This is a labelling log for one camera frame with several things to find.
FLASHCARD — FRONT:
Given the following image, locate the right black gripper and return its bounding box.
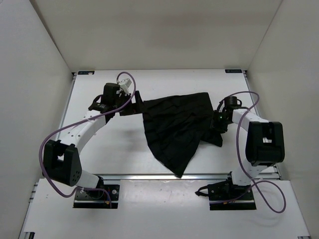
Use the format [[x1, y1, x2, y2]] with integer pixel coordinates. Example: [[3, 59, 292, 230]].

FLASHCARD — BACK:
[[207, 111, 231, 134]]

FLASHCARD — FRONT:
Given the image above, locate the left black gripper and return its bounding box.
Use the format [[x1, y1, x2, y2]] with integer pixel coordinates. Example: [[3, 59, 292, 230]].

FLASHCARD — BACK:
[[115, 89, 149, 115]]

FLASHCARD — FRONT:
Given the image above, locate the black pleated skirt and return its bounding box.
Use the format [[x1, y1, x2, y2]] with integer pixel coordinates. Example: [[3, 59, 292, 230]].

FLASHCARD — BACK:
[[143, 92, 223, 178]]

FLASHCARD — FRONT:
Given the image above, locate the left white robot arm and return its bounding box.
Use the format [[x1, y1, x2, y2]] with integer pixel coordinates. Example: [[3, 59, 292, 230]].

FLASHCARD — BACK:
[[43, 78, 142, 198]]

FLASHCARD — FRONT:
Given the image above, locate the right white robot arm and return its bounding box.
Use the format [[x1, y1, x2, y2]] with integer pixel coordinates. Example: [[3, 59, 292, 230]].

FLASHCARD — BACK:
[[212, 96, 285, 200]]

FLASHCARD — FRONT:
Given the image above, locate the right blue corner label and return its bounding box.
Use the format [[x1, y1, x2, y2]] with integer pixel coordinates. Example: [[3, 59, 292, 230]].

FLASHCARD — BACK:
[[225, 69, 243, 74]]

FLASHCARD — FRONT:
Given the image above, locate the blue corner label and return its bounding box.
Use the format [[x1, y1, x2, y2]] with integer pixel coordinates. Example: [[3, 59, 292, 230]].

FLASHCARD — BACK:
[[77, 71, 95, 75], [225, 69, 243, 74]]

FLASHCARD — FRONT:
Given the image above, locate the left blue corner label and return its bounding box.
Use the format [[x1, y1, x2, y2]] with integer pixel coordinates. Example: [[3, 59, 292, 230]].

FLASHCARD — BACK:
[[77, 71, 95, 75]]

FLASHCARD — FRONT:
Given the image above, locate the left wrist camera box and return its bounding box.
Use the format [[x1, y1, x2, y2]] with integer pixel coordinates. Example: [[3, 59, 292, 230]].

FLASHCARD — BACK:
[[116, 78, 132, 92]]

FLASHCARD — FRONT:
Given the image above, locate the aluminium table front rail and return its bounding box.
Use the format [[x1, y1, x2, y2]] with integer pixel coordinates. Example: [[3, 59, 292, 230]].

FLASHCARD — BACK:
[[99, 174, 281, 181]]

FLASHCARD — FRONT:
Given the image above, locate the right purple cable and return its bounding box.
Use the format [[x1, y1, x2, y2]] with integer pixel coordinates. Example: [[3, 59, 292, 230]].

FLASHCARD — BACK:
[[209, 91, 287, 214]]

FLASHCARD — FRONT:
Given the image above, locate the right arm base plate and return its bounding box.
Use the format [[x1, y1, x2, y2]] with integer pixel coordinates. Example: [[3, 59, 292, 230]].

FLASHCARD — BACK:
[[195, 181, 257, 211]]

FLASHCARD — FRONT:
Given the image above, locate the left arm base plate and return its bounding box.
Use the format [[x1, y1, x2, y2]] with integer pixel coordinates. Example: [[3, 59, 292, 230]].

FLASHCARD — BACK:
[[73, 184, 120, 209]]

